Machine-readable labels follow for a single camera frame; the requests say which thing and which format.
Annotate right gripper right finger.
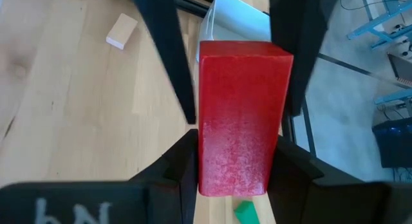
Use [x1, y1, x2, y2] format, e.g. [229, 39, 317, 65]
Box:
[269, 135, 387, 224]

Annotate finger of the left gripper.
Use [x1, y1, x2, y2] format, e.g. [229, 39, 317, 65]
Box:
[268, 0, 341, 117]
[130, 0, 197, 125]

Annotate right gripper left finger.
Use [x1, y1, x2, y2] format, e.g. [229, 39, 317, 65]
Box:
[128, 129, 199, 224]

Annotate plain wooden block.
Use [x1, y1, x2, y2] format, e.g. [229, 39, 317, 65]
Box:
[105, 13, 139, 51]

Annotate green wooden block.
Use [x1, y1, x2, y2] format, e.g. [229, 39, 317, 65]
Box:
[233, 200, 261, 224]

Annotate red wooden block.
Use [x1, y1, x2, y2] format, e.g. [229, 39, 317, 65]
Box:
[196, 40, 294, 198]

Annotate white plastic bin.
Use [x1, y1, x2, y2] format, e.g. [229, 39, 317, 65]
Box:
[195, 0, 272, 62]

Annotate metal stand legs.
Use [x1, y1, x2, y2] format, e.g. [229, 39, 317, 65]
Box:
[346, 0, 412, 50]

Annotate dark storage box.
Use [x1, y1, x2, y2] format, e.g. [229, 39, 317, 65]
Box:
[371, 117, 412, 169]

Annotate black aluminium table frame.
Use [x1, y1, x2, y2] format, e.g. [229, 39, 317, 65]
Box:
[172, 0, 318, 157]

